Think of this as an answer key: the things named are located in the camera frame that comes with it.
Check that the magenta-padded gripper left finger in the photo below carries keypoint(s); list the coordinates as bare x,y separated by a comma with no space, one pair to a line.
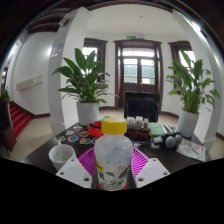
75,170

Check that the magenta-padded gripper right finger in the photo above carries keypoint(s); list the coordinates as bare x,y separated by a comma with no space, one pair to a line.
151,170

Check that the yellow-capped clear drink bottle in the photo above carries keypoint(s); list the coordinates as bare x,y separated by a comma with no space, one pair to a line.
113,153

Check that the white speckled cup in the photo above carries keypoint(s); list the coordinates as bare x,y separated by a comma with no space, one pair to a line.
60,156

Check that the green cloth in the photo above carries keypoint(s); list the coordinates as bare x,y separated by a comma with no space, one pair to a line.
156,129

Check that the printed magazine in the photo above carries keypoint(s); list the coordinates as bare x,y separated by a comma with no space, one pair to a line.
191,150

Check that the red box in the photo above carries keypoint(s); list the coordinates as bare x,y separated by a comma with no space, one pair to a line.
95,130

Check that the black chair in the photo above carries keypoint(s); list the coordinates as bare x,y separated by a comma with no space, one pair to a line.
141,106

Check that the broad-leaved plant in white pot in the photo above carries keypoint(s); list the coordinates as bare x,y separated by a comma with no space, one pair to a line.
86,83

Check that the narrow-leaved plant in white pot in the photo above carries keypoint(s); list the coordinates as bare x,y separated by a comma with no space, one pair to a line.
190,86

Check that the dark wooden glazed double door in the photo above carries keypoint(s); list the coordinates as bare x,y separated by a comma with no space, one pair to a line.
139,70

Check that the dark-framed window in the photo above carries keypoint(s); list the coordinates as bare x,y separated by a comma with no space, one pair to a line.
181,48
98,45

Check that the green exit sign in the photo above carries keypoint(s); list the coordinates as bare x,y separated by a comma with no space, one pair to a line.
131,37

